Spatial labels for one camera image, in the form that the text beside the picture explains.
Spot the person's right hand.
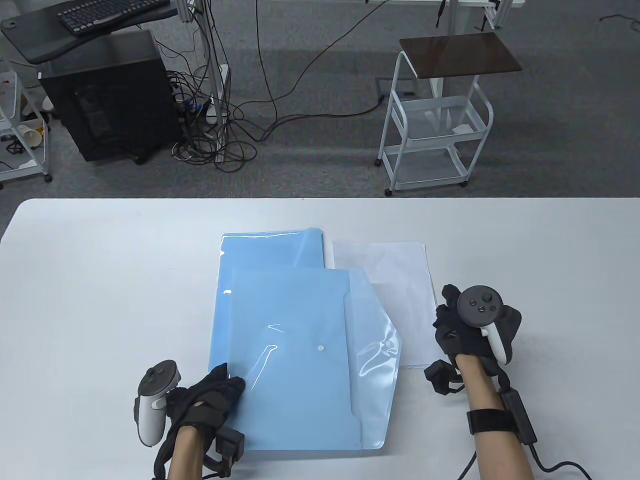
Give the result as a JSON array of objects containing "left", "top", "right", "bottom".
[{"left": 432, "top": 283, "right": 522, "bottom": 373}]

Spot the person's left hand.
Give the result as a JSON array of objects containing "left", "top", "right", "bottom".
[{"left": 164, "top": 363, "right": 247, "bottom": 437}]

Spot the white black handheld controller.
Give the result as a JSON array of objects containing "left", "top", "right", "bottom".
[
  {"left": 458, "top": 285, "right": 506, "bottom": 362},
  {"left": 133, "top": 360, "right": 182, "bottom": 448}
]

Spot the white paper sheet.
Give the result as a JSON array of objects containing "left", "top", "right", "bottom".
[{"left": 332, "top": 240, "right": 445, "bottom": 369}]

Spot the blue plastic snap folder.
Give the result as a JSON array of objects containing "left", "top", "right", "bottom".
[
  {"left": 207, "top": 228, "right": 327, "bottom": 372},
  {"left": 207, "top": 267, "right": 404, "bottom": 452}
]

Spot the person's left forearm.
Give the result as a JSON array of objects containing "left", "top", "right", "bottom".
[{"left": 166, "top": 427, "right": 204, "bottom": 480}]

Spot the person's right forearm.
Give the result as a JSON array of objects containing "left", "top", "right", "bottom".
[{"left": 456, "top": 352, "right": 535, "bottom": 480}]

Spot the black forearm battery box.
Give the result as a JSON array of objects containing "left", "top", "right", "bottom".
[{"left": 500, "top": 390, "right": 539, "bottom": 447}]

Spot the floor outlet box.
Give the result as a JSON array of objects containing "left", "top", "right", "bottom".
[{"left": 376, "top": 76, "right": 419, "bottom": 99}]

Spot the white cart with brown top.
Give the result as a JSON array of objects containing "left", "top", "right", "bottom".
[{"left": 376, "top": 31, "right": 524, "bottom": 197}]

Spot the white power strip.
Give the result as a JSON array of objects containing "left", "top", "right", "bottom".
[{"left": 206, "top": 64, "right": 232, "bottom": 126}]

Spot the black computer tower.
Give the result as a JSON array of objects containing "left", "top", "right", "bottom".
[{"left": 39, "top": 29, "right": 184, "bottom": 165}]

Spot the paper cup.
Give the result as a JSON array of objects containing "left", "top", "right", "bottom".
[{"left": 18, "top": 125, "right": 46, "bottom": 148}]

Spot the black keyboard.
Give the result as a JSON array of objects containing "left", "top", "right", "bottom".
[{"left": 57, "top": 0, "right": 172, "bottom": 37}]

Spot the black keyboard desk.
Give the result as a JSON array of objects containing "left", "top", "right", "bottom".
[{"left": 0, "top": 0, "right": 182, "bottom": 65}]

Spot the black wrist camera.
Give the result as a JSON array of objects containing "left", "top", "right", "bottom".
[
  {"left": 424, "top": 359, "right": 467, "bottom": 398},
  {"left": 202, "top": 426, "right": 246, "bottom": 477}
]

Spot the black forearm strap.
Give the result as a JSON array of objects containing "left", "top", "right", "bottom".
[{"left": 467, "top": 409, "right": 517, "bottom": 435}]

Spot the black power cable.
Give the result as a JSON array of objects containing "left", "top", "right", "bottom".
[{"left": 457, "top": 442, "right": 593, "bottom": 480}]

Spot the tangle of black cables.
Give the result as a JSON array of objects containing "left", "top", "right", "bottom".
[{"left": 165, "top": 70, "right": 259, "bottom": 174}]

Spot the long black floor cable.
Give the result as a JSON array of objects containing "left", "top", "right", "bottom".
[{"left": 220, "top": 0, "right": 392, "bottom": 146}]

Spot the white wire cart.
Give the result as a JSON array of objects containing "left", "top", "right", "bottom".
[{"left": 0, "top": 59, "right": 54, "bottom": 190}]

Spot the aluminium frame post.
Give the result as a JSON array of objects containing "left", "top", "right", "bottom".
[{"left": 176, "top": 0, "right": 227, "bottom": 153}]

